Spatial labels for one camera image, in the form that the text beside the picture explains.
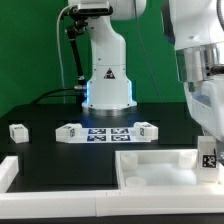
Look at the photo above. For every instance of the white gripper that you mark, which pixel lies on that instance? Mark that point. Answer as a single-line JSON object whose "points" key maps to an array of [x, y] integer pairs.
{"points": [[206, 106]]}

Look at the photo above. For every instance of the white square table top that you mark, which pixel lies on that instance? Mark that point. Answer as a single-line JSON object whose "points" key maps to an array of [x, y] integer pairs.
{"points": [[142, 169]]}

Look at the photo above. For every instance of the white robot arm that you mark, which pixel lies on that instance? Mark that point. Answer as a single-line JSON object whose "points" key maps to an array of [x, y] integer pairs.
{"points": [[194, 27]]}

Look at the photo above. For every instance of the fiducial marker sheet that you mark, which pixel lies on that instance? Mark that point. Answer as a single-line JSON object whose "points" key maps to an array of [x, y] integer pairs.
{"points": [[107, 135]]}

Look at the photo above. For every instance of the white U-shaped fence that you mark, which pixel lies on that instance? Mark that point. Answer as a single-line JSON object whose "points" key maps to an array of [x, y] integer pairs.
{"points": [[58, 204]]}

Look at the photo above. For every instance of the black camera on mount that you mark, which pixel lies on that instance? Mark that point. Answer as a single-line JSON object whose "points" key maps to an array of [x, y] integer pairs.
{"points": [[80, 15]]}

